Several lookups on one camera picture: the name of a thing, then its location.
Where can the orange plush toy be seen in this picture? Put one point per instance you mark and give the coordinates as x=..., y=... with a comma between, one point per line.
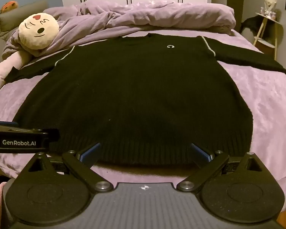
x=8, y=6

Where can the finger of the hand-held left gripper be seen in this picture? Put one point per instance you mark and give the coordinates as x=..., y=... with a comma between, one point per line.
x=6, y=123

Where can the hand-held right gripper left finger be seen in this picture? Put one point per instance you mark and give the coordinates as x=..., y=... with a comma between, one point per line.
x=89, y=153

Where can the dark object beside bed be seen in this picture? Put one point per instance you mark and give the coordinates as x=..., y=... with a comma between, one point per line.
x=250, y=24

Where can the white paper bouquet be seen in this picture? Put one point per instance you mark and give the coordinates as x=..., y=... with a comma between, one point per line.
x=269, y=4

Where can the cream round-head plush doll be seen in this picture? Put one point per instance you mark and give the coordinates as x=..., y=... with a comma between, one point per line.
x=38, y=31

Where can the black knit sweater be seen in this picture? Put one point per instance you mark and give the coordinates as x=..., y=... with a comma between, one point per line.
x=138, y=95

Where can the purple duvet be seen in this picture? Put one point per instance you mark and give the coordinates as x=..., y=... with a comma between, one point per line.
x=138, y=14

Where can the grey cushion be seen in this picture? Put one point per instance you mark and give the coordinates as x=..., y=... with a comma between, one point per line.
x=7, y=23

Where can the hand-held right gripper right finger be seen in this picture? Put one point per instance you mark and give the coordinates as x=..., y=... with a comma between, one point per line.
x=200, y=152

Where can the light wooden side table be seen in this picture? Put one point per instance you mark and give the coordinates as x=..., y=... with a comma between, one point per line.
x=267, y=33

